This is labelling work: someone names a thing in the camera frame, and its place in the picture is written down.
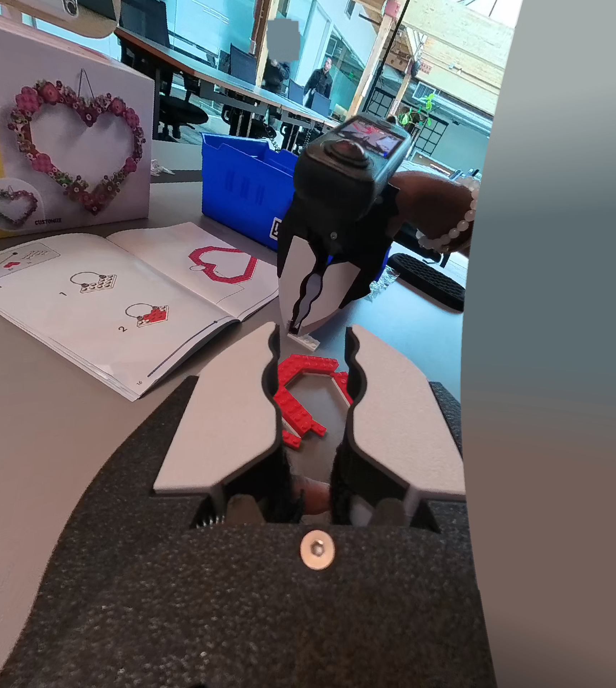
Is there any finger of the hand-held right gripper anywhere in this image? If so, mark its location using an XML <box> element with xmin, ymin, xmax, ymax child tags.
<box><xmin>293</xmin><ymin>258</ymin><xmax>366</xmax><ymax>332</ymax></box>
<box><xmin>277</xmin><ymin>236</ymin><xmax>324</xmax><ymax>332</ymax></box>

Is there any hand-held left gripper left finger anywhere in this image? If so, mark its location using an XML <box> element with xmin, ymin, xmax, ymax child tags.
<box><xmin>153</xmin><ymin>322</ymin><xmax>280</xmax><ymax>495</ymax></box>

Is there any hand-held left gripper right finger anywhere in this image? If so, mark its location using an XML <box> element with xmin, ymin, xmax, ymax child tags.
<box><xmin>343</xmin><ymin>324</ymin><xmax>467</xmax><ymax>498</ymax></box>

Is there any red brick heart frame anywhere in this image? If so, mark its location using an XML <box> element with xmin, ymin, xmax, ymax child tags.
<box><xmin>273</xmin><ymin>354</ymin><xmax>353</xmax><ymax>449</ymax></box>

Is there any white instruction booklet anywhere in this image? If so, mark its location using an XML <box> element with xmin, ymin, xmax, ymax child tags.
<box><xmin>0</xmin><ymin>221</ymin><xmax>282</xmax><ymax>402</ymax></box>

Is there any grey desk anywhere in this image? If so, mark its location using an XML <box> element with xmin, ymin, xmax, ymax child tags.
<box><xmin>0</xmin><ymin>137</ymin><xmax>467</xmax><ymax>592</ymax></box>

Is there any person's right hand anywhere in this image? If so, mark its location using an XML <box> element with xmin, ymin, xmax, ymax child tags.
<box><xmin>394</xmin><ymin>172</ymin><xmax>474</xmax><ymax>238</ymax></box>

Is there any crumpled clear plastic bag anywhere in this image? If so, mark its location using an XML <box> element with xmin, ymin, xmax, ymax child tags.
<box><xmin>368</xmin><ymin>267</ymin><xmax>401</xmax><ymax>302</ymax></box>

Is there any black textured pad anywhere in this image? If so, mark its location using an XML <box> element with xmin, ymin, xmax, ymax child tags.
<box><xmin>388</xmin><ymin>253</ymin><xmax>466</xmax><ymax>312</ymax></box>

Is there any blue plastic bin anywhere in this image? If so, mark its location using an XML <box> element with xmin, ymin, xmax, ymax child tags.
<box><xmin>200</xmin><ymin>132</ymin><xmax>395</xmax><ymax>281</ymax></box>

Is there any green potted plant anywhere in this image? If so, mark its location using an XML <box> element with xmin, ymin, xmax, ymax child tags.
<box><xmin>398</xmin><ymin>92</ymin><xmax>439</xmax><ymax>129</ymax></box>

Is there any black office chair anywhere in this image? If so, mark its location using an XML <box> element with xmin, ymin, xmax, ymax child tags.
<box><xmin>221</xmin><ymin>44</ymin><xmax>267</xmax><ymax>135</ymax></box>
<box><xmin>156</xmin><ymin>70</ymin><xmax>210</xmax><ymax>142</ymax></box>

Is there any long office table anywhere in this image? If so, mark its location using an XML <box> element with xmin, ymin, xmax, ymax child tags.
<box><xmin>114</xmin><ymin>27</ymin><xmax>352</xmax><ymax>142</ymax></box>

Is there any heart wreath toy box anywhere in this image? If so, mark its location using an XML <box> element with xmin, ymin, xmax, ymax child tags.
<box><xmin>0</xmin><ymin>16</ymin><xmax>156</xmax><ymax>244</ymax></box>

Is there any beige rounded object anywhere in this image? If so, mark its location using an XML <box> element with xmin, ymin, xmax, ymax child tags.
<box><xmin>0</xmin><ymin>0</ymin><xmax>122</xmax><ymax>39</ymax></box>

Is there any white beaded bracelet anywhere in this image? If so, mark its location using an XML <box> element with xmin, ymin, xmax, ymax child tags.
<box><xmin>416</xmin><ymin>180</ymin><xmax>480</xmax><ymax>254</ymax></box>

